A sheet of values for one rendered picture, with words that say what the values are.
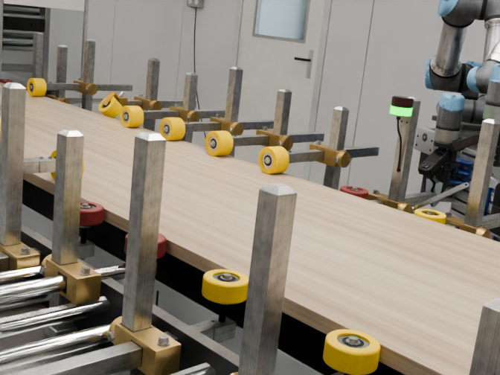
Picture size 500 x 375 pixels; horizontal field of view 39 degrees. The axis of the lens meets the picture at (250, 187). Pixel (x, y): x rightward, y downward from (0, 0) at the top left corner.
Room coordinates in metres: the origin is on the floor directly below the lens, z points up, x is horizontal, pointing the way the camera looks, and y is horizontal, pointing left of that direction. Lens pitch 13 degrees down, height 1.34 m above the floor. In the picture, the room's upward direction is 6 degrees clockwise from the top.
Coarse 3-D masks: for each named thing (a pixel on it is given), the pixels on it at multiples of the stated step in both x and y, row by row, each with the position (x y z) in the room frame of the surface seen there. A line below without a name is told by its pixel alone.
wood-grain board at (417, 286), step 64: (64, 128) 2.43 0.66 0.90; (128, 128) 2.58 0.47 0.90; (128, 192) 1.67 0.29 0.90; (192, 192) 1.74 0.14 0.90; (256, 192) 1.81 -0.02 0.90; (320, 192) 1.89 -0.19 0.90; (192, 256) 1.28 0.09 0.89; (320, 256) 1.34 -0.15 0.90; (384, 256) 1.39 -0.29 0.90; (448, 256) 1.44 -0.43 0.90; (320, 320) 1.05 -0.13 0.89; (384, 320) 1.06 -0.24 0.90; (448, 320) 1.09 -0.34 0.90
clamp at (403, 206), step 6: (372, 198) 2.06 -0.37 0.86; (378, 198) 2.05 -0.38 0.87; (384, 198) 2.04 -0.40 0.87; (384, 204) 2.03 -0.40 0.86; (390, 204) 2.01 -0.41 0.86; (396, 204) 2.00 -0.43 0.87; (402, 204) 2.00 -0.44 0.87; (408, 204) 2.00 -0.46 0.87; (402, 210) 1.99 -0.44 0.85; (408, 210) 2.00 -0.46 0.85
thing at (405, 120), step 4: (396, 96) 2.00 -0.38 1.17; (400, 96) 2.02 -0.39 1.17; (408, 108) 1.97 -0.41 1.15; (400, 116) 1.97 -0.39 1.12; (404, 116) 1.97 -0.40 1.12; (408, 116) 1.98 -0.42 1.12; (400, 120) 2.03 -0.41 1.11; (404, 120) 2.02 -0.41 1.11; (408, 120) 2.01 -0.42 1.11; (400, 124) 2.03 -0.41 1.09; (404, 124) 2.02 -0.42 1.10; (408, 124) 2.01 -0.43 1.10; (400, 136) 2.00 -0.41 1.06; (400, 140) 2.01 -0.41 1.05; (400, 144) 2.01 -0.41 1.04; (400, 148) 2.01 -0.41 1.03; (400, 152) 2.01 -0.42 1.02; (400, 156) 2.01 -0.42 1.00
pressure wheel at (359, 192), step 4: (340, 188) 1.95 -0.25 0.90; (344, 188) 1.95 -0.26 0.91; (348, 188) 1.96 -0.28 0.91; (352, 188) 1.95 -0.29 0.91; (356, 188) 1.95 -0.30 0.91; (360, 188) 1.97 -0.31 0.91; (344, 192) 1.93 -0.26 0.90; (348, 192) 1.92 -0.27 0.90; (352, 192) 1.92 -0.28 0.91; (356, 192) 1.92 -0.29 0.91; (360, 192) 1.92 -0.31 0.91; (364, 192) 1.93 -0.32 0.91; (368, 192) 1.95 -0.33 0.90; (360, 196) 1.92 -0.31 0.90; (364, 196) 1.92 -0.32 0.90
